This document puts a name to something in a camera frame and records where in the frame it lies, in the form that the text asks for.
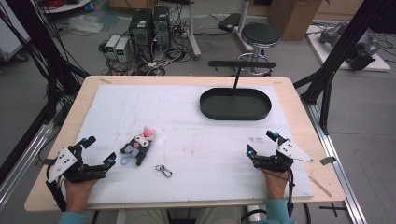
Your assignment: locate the silver metal carabiner clasp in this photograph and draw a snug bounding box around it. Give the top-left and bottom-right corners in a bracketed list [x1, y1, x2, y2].
[154, 163, 174, 179]

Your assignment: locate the white cylinder under table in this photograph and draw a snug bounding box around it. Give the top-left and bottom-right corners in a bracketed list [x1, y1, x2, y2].
[246, 204, 261, 223]

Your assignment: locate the white foam mat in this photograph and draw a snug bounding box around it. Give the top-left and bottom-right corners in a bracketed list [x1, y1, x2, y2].
[58, 83, 315, 206]

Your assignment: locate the person's leg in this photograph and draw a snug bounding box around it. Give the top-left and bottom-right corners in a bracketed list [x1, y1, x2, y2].
[124, 207, 171, 224]
[195, 206, 247, 224]

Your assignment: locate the person's left hand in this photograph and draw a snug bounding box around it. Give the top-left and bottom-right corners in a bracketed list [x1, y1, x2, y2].
[64, 178, 100, 215]

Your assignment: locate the black tape piece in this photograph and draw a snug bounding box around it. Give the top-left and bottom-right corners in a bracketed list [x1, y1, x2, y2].
[34, 158, 54, 167]
[319, 156, 338, 166]

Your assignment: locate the person's left leg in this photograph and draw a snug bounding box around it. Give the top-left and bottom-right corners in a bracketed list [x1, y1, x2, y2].
[124, 207, 171, 224]

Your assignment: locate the thin wooden stick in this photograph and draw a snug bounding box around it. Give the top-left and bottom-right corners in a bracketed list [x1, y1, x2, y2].
[307, 175, 333, 199]

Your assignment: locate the brown cardboard box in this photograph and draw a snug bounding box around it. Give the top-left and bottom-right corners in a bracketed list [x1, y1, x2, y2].
[268, 0, 323, 42]

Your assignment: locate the black round stool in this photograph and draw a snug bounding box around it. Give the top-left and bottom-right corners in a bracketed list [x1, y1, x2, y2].
[236, 21, 283, 77]

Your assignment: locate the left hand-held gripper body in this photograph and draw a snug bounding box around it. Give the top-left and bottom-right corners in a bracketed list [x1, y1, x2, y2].
[46, 144, 108, 185]

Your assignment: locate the round white table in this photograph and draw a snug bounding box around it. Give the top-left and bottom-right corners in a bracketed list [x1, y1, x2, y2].
[40, 0, 92, 14]

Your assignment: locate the black oval tray stand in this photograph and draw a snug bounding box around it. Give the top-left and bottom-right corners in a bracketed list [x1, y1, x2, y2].
[199, 60, 277, 121]

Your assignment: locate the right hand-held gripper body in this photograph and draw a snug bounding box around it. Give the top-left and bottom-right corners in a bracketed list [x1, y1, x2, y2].
[252, 139, 314, 174]

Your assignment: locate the white cabinet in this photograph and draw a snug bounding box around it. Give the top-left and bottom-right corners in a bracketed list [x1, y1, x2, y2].
[0, 0, 32, 62]

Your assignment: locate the person's right leg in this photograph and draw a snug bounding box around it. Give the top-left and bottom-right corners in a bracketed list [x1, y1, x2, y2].
[195, 206, 247, 224]

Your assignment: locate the black cable under table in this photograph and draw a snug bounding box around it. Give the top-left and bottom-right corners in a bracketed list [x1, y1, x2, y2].
[241, 208, 269, 224]

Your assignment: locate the person's right hand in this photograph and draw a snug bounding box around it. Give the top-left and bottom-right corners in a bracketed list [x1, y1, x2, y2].
[262, 169, 290, 201]

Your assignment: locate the aluminium rail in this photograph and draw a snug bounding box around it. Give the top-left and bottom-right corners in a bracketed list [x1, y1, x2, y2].
[301, 101, 368, 224]
[0, 122, 55, 209]

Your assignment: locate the white desk leg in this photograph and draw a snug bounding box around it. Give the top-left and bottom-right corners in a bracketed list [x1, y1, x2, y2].
[234, 0, 254, 52]
[186, 0, 203, 60]

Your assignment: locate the black metal frame strut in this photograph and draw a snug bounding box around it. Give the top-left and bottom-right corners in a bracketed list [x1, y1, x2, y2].
[0, 0, 92, 185]
[292, 0, 396, 136]

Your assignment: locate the grey robot part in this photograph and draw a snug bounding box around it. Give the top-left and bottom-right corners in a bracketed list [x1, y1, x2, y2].
[318, 21, 348, 48]

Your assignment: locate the black flat case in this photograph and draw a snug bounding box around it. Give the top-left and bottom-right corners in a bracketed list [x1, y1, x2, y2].
[218, 12, 241, 33]

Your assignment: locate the white power supply unit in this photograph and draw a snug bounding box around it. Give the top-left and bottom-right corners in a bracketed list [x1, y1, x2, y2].
[115, 37, 131, 63]
[105, 35, 121, 60]

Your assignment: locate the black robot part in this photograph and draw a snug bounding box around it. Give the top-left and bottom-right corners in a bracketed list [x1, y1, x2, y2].
[346, 31, 381, 72]

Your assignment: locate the black white plush toy keychain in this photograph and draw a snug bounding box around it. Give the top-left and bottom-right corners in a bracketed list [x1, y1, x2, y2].
[120, 125, 157, 167]

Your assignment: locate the tangle of floor cables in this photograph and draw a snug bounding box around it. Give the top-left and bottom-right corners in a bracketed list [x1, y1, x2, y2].
[99, 18, 191, 77]

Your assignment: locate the black tape cross mark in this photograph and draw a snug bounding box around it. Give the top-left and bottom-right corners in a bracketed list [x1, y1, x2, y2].
[318, 202, 347, 217]

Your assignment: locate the clear plastic bag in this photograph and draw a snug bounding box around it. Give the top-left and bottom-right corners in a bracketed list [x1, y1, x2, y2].
[66, 14, 105, 35]

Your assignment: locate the white floor board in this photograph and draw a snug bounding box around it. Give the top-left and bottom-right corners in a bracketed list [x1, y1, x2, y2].
[305, 24, 391, 73]

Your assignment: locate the thin black cable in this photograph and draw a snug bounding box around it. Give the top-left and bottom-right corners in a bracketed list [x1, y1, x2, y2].
[286, 167, 296, 218]

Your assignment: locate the black computer tower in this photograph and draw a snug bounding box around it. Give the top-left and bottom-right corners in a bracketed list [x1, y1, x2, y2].
[129, 8, 154, 63]
[152, 5, 172, 49]

